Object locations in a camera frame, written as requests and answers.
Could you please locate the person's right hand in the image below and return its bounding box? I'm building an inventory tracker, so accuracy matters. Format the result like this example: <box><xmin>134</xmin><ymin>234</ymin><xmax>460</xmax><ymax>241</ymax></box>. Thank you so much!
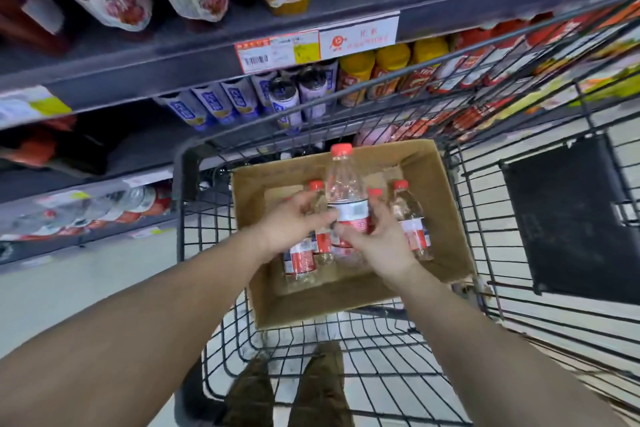
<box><xmin>335</xmin><ymin>196</ymin><xmax>419</xmax><ymax>285</ymax></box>

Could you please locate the person's left hand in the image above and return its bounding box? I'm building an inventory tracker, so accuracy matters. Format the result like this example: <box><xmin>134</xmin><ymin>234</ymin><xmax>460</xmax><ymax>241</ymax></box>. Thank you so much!
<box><xmin>257</xmin><ymin>190</ymin><xmax>337</xmax><ymax>263</ymax></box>

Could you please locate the red cap water bottle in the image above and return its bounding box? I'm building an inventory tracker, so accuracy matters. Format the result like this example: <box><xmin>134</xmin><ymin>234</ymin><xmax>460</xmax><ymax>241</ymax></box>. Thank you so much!
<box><xmin>367</xmin><ymin>187</ymin><xmax>384</xmax><ymax>232</ymax></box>
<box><xmin>307</xmin><ymin>180</ymin><xmax>335</xmax><ymax>266</ymax></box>
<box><xmin>389</xmin><ymin>179</ymin><xmax>434</xmax><ymax>262</ymax></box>
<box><xmin>282</xmin><ymin>237</ymin><xmax>318</xmax><ymax>288</ymax></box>
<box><xmin>325</xmin><ymin>143</ymin><xmax>371</xmax><ymax>253</ymax></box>

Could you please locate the person's left forearm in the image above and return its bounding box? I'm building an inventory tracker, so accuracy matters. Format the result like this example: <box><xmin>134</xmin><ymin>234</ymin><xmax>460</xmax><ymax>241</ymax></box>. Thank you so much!
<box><xmin>0</xmin><ymin>228</ymin><xmax>273</xmax><ymax>427</ymax></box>

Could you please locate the person's right forearm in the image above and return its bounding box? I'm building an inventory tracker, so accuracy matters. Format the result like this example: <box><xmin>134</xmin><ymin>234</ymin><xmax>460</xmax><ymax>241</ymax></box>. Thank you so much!
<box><xmin>393</xmin><ymin>262</ymin><xmax>628</xmax><ymax>427</ymax></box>

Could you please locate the pink packet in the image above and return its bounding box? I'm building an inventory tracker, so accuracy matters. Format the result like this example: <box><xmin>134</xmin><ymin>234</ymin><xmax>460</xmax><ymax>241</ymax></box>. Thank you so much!
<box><xmin>354</xmin><ymin>123</ymin><xmax>402</xmax><ymax>147</ymax></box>

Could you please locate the brown cardboard box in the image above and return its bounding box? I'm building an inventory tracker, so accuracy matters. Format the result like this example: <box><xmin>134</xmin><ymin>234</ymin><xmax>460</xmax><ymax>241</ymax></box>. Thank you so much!
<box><xmin>231</xmin><ymin>139</ymin><xmax>476</xmax><ymax>330</ymax></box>

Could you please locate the row of blue white cans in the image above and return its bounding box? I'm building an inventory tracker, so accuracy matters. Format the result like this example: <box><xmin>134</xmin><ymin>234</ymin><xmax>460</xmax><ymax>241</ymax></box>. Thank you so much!
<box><xmin>153</xmin><ymin>58</ymin><xmax>342</xmax><ymax>135</ymax></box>

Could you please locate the person's right leg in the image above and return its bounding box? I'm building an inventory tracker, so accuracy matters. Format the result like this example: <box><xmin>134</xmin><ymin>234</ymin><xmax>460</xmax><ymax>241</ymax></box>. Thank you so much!
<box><xmin>287</xmin><ymin>341</ymin><xmax>354</xmax><ymax>427</ymax></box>

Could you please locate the person's leg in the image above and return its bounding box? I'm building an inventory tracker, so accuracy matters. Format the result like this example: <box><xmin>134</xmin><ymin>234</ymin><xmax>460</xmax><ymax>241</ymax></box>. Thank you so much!
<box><xmin>287</xmin><ymin>341</ymin><xmax>354</xmax><ymax>427</ymax></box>
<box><xmin>220</xmin><ymin>356</ymin><xmax>277</xmax><ymax>427</ymax></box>

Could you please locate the red yellow price label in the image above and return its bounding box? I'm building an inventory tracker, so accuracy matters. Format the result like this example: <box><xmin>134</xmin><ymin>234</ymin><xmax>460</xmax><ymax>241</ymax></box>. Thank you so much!
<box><xmin>234</xmin><ymin>30</ymin><xmax>321</xmax><ymax>75</ymax></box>

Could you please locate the white shelf label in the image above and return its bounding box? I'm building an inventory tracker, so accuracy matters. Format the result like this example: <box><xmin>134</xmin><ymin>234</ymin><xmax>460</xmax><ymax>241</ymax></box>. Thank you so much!
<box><xmin>318</xmin><ymin>11</ymin><xmax>401</xmax><ymax>60</ymax></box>

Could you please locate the person's left leg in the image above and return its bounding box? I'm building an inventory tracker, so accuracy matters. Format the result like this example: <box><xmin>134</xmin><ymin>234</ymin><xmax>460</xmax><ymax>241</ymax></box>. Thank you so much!
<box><xmin>220</xmin><ymin>356</ymin><xmax>277</xmax><ymax>427</ymax></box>

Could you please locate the row of clear plastic bottles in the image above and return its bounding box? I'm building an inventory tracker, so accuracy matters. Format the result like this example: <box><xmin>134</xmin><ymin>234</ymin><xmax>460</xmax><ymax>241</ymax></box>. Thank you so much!
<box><xmin>0</xmin><ymin>183</ymin><xmax>174</xmax><ymax>243</ymax></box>

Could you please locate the black cart seat flap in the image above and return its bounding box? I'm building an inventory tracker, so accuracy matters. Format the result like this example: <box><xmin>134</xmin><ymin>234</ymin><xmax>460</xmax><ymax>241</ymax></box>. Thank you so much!
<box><xmin>501</xmin><ymin>134</ymin><xmax>640</xmax><ymax>306</ymax></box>

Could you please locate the row of red white packets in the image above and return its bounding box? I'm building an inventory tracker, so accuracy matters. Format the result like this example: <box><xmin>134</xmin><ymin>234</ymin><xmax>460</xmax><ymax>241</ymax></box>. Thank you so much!
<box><xmin>390</xmin><ymin>1</ymin><xmax>640</xmax><ymax>142</ymax></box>

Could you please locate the gray metal store shelf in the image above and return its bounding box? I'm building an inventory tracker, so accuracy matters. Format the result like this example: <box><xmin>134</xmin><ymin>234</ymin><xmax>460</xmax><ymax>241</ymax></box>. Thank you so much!
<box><xmin>0</xmin><ymin>0</ymin><xmax>640</xmax><ymax>267</ymax></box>

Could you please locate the pile of dark orange packets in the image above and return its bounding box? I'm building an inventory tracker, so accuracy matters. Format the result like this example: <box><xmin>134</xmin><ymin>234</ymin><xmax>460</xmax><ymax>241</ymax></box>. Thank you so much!
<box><xmin>0</xmin><ymin>115</ymin><xmax>109</xmax><ymax>178</ymax></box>

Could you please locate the row of yellow green packets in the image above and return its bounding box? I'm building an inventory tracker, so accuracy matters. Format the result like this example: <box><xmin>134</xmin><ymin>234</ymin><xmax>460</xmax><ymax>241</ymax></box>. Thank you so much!
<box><xmin>492</xmin><ymin>36</ymin><xmax>640</xmax><ymax>117</ymax></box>

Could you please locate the white yellow price label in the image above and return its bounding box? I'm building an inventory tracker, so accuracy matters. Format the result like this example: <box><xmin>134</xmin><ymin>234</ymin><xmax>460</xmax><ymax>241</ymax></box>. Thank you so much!
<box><xmin>0</xmin><ymin>85</ymin><xmax>74</xmax><ymax>130</ymax></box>

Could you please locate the black wire shopping cart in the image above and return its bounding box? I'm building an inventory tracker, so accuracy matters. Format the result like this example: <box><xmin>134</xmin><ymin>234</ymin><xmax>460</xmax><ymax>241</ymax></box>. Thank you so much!
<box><xmin>172</xmin><ymin>0</ymin><xmax>640</xmax><ymax>427</ymax></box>

